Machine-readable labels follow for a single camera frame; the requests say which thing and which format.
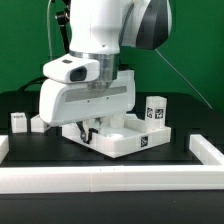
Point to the white obstacle fence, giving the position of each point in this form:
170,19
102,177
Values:
209,174

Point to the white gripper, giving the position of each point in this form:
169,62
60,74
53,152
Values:
61,104

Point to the white square tabletop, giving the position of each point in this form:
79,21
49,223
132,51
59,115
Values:
115,142

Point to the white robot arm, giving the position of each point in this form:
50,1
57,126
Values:
101,27

